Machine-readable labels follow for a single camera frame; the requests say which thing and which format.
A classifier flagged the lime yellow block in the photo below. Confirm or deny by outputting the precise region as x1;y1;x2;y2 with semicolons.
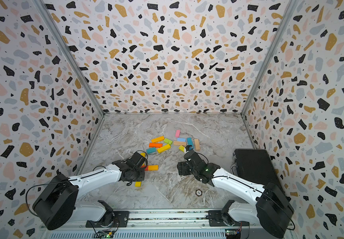
179;145;186;153

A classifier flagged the small amber block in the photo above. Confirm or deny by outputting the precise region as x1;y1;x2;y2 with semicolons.
147;165;159;171

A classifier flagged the teal short block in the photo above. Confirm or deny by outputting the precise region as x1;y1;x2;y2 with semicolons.
146;147;157;154

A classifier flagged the light blue block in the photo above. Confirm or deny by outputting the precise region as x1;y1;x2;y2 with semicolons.
177;137;187;142

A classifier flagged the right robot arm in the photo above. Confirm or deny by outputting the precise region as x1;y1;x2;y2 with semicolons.
177;149;294;239

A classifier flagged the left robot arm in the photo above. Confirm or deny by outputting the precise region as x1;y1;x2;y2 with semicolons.
32;150;148;231

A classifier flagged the beige wooden block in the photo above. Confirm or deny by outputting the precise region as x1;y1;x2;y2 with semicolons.
194;138;200;151

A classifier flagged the teal long block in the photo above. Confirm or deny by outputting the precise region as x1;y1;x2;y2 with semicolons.
187;137;194;146

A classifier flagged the poker chip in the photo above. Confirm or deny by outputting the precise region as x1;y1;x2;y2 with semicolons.
195;189;202;196

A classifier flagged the tan wooden block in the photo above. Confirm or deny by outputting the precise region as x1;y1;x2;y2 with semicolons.
173;141;187;146

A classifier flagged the green block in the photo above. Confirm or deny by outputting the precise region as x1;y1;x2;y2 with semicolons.
164;138;173;145

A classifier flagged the pink block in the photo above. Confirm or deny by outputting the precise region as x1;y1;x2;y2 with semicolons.
175;129;181;138

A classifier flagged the amber orange block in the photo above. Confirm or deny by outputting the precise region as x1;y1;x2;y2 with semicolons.
151;136;165;143

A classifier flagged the black case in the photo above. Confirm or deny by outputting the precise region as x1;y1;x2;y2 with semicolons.
232;148;284;193

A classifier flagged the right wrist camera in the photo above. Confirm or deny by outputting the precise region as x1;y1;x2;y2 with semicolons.
185;144;193;153

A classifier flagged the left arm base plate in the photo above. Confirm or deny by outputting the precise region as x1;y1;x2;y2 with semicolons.
85;211;130;229

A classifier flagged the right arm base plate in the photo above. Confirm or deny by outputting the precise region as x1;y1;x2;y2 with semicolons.
206;210;250;227

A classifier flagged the aluminium rail frame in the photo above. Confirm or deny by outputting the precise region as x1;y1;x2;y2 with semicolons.
39;209;273;239

